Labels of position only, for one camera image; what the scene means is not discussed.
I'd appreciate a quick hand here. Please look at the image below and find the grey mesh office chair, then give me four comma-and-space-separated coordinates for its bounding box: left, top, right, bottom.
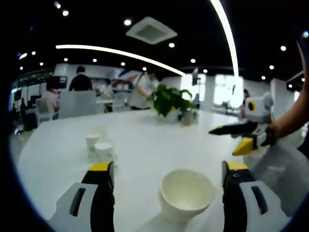
251, 125, 309, 217

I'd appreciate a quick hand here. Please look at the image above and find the red blue wall graphic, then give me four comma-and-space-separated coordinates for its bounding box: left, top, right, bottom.
113, 69, 140, 85

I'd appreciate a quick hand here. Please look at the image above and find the dark wall screen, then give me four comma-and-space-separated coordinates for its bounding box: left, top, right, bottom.
54, 75, 68, 89

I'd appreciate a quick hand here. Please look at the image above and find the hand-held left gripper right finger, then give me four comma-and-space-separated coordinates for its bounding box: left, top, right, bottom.
221, 160, 292, 232

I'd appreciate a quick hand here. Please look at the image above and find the group of round ceiling spotlights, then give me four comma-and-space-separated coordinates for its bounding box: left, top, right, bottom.
19, 2, 309, 87

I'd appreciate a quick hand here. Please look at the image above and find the green potted plant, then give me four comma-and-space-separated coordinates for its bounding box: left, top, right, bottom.
152, 84, 197, 121

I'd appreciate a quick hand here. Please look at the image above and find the person's right hand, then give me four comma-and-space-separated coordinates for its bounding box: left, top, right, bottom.
264, 120, 282, 147

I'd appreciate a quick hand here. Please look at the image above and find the curved ceiling light strip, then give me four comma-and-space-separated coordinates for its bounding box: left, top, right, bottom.
209, 0, 240, 79
56, 44, 186, 77

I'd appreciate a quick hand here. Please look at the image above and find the white table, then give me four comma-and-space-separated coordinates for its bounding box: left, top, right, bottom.
17, 110, 256, 232

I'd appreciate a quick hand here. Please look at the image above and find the monitor on tall stand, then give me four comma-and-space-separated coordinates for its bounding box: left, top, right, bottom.
192, 67, 201, 87

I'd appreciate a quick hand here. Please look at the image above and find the small pale jar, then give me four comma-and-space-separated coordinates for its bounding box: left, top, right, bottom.
182, 109, 194, 127

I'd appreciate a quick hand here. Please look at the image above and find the ceiling air vent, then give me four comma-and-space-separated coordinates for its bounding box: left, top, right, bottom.
125, 16, 178, 45

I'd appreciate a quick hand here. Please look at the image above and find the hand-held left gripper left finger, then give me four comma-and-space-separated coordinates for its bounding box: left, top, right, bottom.
49, 161, 116, 232

